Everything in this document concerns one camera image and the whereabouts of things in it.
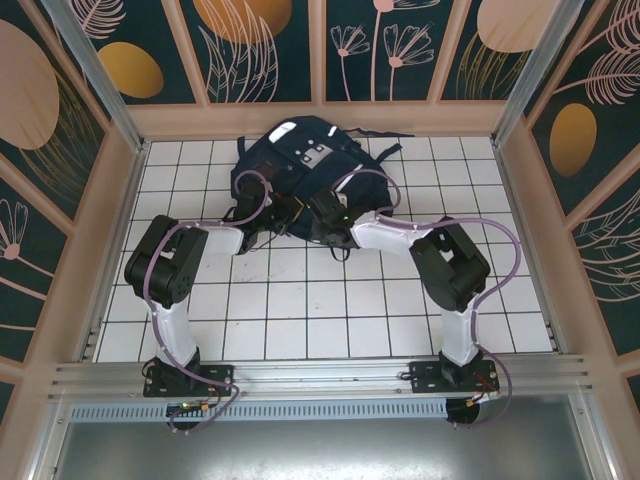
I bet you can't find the navy blue backpack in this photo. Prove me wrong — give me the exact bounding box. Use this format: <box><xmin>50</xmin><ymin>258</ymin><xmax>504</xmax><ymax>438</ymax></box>
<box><xmin>229</xmin><ymin>115</ymin><xmax>416</xmax><ymax>251</ymax></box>

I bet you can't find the small green circuit board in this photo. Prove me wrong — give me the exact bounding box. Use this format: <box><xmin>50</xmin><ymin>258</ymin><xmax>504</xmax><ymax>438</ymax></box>
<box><xmin>167</xmin><ymin>401</ymin><xmax>214</xmax><ymax>416</ymax></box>

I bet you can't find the grey metal sheet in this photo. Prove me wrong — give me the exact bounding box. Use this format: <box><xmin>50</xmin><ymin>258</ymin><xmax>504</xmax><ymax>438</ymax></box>
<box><xmin>49</xmin><ymin>418</ymin><xmax>597</xmax><ymax>480</ymax></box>

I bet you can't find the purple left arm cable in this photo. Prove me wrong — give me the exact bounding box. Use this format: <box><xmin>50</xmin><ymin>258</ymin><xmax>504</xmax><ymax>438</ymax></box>
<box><xmin>142</xmin><ymin>169</ymin><xmax>275</xmax><ymax>436</ymax></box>

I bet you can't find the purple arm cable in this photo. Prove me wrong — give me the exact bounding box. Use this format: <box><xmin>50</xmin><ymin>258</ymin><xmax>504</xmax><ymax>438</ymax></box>
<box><xmin>333</xmin><ymin>168</ymin><xmax>522</xmax><ymax>431</ymax></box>
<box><xmin>142</xmin><ymin>169</ymin><xmax>275</xmax><ymax>436</ymax></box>

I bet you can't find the aluminium mounting rail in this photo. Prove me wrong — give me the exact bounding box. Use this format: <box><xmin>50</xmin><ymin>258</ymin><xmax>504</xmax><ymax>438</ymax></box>
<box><xmin>48</xmin><ymin>354</ymin><xmax>597</xmax><ymax>401</ymax></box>

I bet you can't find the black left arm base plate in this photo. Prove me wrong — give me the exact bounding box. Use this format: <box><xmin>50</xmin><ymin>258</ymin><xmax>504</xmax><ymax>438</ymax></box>
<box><xmin>143</xmin><ymin>363</ymin><xmax>236</xmax><ymax>398</ymax></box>

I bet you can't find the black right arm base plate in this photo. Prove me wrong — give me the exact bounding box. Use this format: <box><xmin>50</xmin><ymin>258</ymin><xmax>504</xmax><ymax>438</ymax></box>
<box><xmin>408</xmin><ymin>360</ymin><xmax>501</xmax><ymax>395</ymax></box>

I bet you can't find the grey slotted cable duct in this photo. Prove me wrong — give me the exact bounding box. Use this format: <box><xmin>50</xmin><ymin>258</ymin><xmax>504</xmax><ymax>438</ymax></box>
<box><xmin>67</xmin><ymin>398</ymin><xmax>450</xmax><ymax>422</ymax></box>

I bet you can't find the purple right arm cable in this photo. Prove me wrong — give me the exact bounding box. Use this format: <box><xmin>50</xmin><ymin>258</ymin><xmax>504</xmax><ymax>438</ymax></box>
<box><xmin>333</xmin><ymin>168</ymin><xmax>522</xmax><ymax>431</ymax></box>

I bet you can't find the aluminium corner post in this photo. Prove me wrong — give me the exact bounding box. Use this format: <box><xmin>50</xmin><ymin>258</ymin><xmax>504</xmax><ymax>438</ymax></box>
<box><xmin>42</xmin><ymin>0</ymin><xmax>150</xmax><ymax>154</ymax></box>
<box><xmin>490</xmin><ymin>0</ymin><xmax>601</xmax><ymax>147</ymax></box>

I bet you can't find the red and orange wire connector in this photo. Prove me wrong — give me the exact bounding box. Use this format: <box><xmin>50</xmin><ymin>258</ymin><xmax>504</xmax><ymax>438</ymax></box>
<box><xmin>467</xmin><ymin>382</ymin><xmax>501</xmax><ymax>407</ymax></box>

